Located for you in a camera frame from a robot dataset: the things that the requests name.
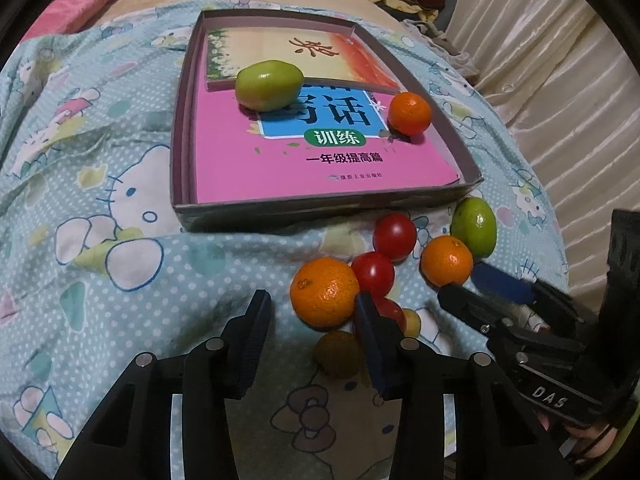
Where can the large green jujube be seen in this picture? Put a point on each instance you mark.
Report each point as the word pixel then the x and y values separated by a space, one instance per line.
pixel 474 226

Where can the small green jujube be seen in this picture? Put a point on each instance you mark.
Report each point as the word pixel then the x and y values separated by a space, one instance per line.
pixel 267 85

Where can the orange tangerine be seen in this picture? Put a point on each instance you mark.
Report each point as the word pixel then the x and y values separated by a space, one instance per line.
pixel 325 297
pixel 446 260
pixel 410 112

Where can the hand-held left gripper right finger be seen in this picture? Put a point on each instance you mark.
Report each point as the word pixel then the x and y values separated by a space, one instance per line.
pixel 372 345

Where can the shallow cardboard box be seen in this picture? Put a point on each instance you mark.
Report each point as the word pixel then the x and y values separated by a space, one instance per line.
pixel 300 212

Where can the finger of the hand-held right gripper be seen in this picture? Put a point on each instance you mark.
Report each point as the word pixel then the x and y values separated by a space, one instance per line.
pixel 470 307
pixel 500 282

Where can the red cherry tomato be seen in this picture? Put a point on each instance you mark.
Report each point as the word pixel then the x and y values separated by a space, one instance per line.
pixel 392 312
pixel 395 235
pixel 372 272

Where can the tan round fruit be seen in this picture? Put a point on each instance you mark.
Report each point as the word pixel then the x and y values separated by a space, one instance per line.
pixel 340 352

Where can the cat printed blue blanket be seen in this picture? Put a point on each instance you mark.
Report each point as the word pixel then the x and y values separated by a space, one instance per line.
pixel 100 260

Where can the white curtain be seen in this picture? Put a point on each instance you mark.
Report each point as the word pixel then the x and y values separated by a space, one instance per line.
pixel 550 85

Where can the beige and orange book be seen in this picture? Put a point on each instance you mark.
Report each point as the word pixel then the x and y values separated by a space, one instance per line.
pixel 260 47

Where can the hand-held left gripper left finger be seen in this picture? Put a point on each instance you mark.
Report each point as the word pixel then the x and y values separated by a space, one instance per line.
pixel 255 340

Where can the pink book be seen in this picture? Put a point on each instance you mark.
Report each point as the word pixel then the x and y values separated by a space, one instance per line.
pixel 240 160

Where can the small yellow fruit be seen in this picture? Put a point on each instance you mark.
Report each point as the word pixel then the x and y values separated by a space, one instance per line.
pixel 412 324

